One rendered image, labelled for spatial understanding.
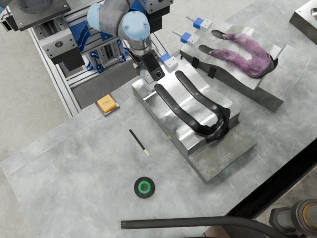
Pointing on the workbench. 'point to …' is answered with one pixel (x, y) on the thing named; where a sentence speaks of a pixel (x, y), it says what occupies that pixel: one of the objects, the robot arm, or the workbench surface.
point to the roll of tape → (142, 185)
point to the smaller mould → (306, 20)
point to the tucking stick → (139, 142)
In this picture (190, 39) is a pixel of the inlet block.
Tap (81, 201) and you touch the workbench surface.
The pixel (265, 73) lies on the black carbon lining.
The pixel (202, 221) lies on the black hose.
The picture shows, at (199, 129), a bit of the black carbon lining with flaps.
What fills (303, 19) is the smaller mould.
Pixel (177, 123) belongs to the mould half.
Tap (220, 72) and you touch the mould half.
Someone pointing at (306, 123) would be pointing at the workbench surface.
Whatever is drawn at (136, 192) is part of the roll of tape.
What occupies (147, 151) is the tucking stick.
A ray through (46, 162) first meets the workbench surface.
